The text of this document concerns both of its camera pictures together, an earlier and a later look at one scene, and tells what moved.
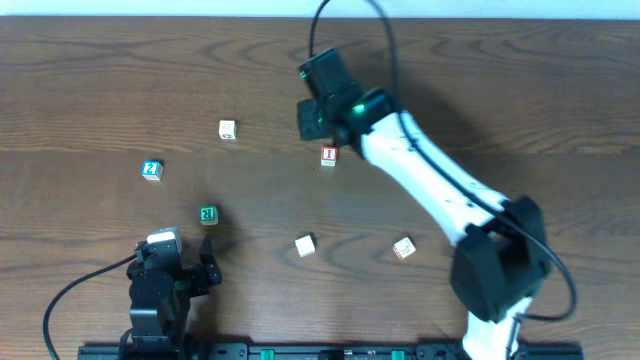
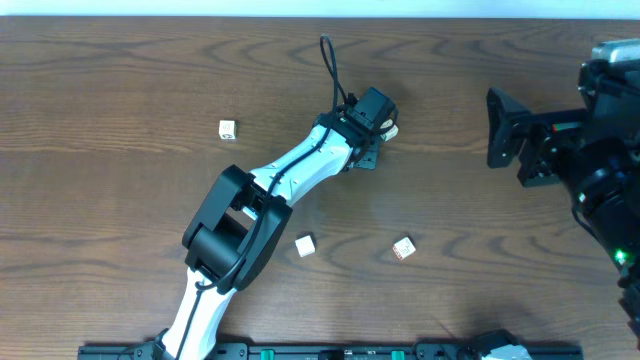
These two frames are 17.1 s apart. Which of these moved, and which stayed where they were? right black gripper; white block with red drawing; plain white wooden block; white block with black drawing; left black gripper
Moved: left black gripper; right black gripper
Stayed: white block with red drawing; plain white wooden block; white block with black drawing
